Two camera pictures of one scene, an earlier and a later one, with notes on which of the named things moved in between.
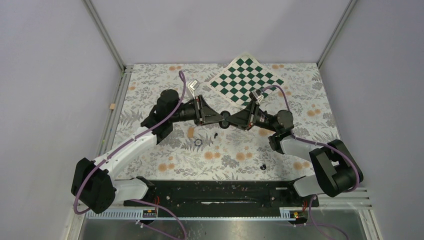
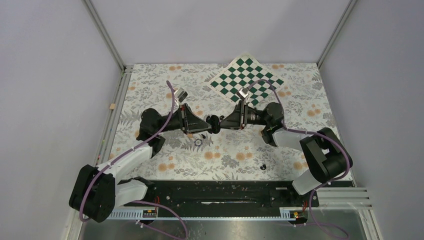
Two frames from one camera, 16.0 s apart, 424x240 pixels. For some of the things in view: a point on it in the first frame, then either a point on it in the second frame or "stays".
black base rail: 222,198 stays
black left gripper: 204,113 to 189,122
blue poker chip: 198,142 stays
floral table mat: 217,152 stays
